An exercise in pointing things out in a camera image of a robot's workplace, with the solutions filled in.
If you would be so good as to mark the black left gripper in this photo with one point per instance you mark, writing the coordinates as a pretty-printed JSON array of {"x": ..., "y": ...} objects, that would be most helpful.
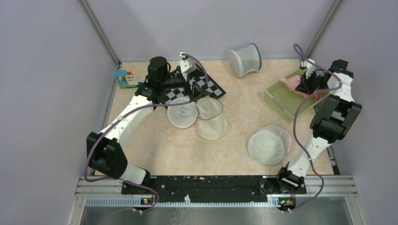
[{"x": 195, "y": 91}]

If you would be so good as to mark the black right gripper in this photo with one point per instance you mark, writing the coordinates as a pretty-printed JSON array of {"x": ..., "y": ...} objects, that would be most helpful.
[{"x": 304, "y": 86}]

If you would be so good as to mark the pink bra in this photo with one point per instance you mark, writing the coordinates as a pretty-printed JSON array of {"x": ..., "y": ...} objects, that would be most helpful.
[{"x": 291, "y": 83}]

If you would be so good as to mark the white mesh laundry bag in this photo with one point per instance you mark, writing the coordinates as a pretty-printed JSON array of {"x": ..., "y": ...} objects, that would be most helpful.
[
  {"x": 269, "y": 145},
  {"x": 206, "y": 115}
]

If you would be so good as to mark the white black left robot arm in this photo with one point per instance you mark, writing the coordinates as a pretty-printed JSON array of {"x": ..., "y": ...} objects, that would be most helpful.
[{"x": 104, "y": 149}]

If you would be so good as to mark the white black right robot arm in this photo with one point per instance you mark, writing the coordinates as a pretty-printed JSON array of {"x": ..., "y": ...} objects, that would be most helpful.
[{"x": 331, "y": 122}]

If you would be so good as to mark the black and white chessboard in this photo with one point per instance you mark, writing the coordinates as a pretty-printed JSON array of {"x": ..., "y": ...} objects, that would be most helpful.
[{"x": 213, "y": 89}]

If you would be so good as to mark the light green plastic basket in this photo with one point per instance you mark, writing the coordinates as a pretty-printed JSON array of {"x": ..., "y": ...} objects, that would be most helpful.
[{"x": 285, "y": 102}]

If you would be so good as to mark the colourful toy block house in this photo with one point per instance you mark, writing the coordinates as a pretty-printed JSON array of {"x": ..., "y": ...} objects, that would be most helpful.
[{"x": 126, "y": 79}]

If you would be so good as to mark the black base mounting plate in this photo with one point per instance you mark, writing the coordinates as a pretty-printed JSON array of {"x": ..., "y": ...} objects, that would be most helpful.
[{"x": 209, "y": 189}]

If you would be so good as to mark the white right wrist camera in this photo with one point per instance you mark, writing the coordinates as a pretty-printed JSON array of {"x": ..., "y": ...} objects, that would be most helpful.
[{"x": 307, "y": 66}]

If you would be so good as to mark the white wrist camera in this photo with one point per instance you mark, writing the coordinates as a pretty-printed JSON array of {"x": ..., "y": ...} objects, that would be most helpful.
[
  {"x": 187, "y": 64},
  {"x": 307, "y": 66}
]

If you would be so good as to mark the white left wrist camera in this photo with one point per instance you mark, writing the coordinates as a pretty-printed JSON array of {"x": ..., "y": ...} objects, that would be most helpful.
[{"x": 187, "y": 64}]

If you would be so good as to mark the aluminium front frame rail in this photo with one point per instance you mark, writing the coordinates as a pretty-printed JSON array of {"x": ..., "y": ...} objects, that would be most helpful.
[{"x": 330, "y": 200}]

